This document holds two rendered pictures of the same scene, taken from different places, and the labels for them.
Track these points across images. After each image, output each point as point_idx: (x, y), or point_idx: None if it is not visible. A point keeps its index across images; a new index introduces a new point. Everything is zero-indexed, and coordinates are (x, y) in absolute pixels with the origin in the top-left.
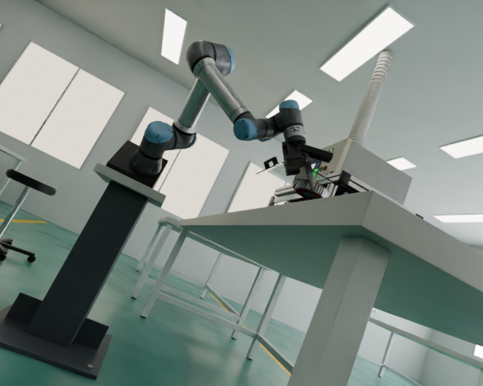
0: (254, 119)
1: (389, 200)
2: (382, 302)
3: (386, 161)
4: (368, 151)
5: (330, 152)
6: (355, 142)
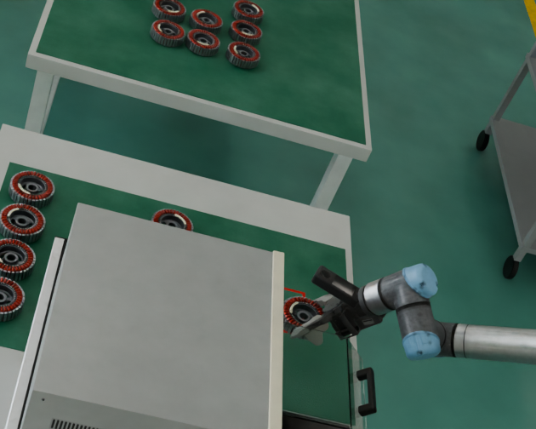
0: (441, 322)
1: (340, 214)
2: None
3: (167, 225)
4: (222, 240)
5: (324, 266)
6: (262, 249)
